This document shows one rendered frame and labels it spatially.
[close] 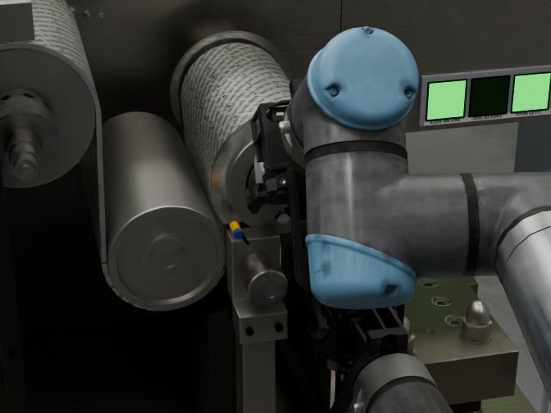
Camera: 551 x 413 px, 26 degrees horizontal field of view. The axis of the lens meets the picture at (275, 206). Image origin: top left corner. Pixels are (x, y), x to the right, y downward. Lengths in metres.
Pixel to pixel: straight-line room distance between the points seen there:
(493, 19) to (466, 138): 2.94
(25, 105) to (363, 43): 0.36
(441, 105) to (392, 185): 0.75
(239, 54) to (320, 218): 0.54
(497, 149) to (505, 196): 3.58
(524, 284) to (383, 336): 0.35
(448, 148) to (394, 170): 3.56
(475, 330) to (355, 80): 0.57
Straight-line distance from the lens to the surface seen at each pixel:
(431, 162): 4.29
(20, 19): 1.07
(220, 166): 1.17
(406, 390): 1.06
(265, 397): 1.27
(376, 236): 0.83
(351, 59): 0.84
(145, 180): 1.24
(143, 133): 1.35
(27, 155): 1.04
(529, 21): 1.60
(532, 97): 1.64
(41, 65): 1.12
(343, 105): 0.83
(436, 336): 1.36
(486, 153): 4.39
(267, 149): 1.03
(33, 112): 1.07
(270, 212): 1.12
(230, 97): 1.25
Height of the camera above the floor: 1.76
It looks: 27 degrees down
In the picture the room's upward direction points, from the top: straight up
